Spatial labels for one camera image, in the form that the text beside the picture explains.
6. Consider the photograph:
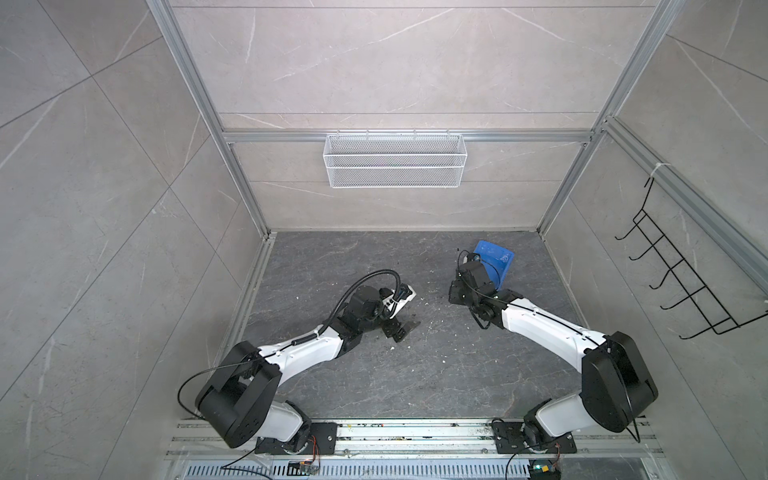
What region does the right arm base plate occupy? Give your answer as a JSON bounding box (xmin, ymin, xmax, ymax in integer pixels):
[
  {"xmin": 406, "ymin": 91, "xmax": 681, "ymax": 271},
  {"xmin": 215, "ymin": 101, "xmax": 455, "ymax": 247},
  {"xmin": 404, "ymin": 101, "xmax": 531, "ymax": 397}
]
[{"xmin": 489, "ymin": 418, "xmax": 577, "ymax": 454}]

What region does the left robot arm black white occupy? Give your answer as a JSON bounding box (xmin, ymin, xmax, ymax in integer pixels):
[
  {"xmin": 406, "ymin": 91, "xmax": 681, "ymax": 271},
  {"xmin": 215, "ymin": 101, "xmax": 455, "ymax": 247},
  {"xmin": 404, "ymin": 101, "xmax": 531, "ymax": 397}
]
[{"xmin": 195, "ymin": 284, "xmax": 415, "ymax": 453}]

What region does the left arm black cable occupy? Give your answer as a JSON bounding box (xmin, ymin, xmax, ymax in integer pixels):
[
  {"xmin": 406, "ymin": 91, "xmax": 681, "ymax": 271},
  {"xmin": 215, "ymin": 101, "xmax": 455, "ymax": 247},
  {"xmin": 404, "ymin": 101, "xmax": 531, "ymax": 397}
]
[{"xmin": 176, "ymin": 268, "xmax": 402, "ymax": 421}]

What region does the black wire hook rack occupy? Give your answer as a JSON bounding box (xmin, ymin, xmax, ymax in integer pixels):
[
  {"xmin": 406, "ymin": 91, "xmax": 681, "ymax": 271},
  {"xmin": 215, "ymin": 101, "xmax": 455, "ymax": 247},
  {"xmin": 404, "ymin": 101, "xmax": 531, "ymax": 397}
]
[{"xmin": 614, "ymin": 177, "xmax": 767, "ymax": 341}]

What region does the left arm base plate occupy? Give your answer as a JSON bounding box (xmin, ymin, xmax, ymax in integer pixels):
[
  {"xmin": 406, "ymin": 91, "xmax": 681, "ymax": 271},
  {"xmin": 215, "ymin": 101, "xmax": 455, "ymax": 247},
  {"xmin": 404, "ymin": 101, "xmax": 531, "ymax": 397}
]
[{"xmin": 255, "ymin": 422, "xmax": 339, "ymax": 455}]

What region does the white wire mesh basket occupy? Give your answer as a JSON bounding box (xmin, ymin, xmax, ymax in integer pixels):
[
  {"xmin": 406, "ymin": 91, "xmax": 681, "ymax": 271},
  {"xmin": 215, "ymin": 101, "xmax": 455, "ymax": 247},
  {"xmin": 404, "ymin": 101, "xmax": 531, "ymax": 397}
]
[{"xmin": 323, "ymin": 133, "xmax": 468, "ymax": 189}]

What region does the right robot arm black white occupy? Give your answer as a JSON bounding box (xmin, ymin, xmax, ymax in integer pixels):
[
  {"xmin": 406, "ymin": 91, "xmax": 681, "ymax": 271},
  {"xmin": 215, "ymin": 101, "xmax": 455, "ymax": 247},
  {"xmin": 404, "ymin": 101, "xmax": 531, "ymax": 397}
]
[{"xmin": 449, "ymin": 252, "xmax": 659, "ymax": 451}]

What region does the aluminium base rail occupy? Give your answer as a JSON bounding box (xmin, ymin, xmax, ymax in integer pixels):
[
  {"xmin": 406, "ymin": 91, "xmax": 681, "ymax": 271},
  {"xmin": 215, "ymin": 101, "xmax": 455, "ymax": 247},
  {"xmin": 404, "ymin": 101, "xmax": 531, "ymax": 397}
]
[{"xmin": 164, "ymin": 418, "xmax": 666, "ymax": 461}]

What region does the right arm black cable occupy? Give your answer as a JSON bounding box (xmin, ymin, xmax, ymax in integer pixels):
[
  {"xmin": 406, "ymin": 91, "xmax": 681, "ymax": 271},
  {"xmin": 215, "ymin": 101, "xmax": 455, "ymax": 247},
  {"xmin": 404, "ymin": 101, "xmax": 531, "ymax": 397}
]
[{"xmin": 455, "ymin": 249, "xmax": 642, "ymax": 444}]

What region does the blue plastic bin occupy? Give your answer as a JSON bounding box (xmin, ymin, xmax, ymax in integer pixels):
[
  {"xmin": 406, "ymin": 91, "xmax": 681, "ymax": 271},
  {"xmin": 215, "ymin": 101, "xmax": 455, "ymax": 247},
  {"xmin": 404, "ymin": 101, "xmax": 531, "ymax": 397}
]
[{"xmin": 473, "ymin": 240, "xmax": 515, "ymax": 290}]

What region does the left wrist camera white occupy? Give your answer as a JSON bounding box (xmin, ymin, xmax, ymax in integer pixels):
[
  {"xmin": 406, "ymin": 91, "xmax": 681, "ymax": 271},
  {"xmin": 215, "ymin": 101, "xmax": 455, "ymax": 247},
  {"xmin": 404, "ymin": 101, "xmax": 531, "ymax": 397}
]
[{"xmin": 383, "ymin": 284, "xmax": 415, "ymax": 319}]

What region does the green yellow connector box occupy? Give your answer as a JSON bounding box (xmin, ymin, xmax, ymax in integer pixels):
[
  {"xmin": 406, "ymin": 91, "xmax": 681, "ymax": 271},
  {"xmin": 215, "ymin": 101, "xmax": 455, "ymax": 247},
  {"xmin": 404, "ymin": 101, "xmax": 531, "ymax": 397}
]
[{"xmin": 529, "ymin": 459, "xmax": 561, "ymax": 480}]

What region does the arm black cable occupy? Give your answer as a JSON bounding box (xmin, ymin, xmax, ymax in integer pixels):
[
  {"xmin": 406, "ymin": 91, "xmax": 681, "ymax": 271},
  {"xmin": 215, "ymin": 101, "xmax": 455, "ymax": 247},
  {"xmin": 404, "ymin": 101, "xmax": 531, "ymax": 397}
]
[
  {"xmin": 455, "ymin": 249, "xmax": 642, "ymax": 444},
  {"xmin": 176, "ymin": 268, "xmax": 402, "ymax": 421}
]

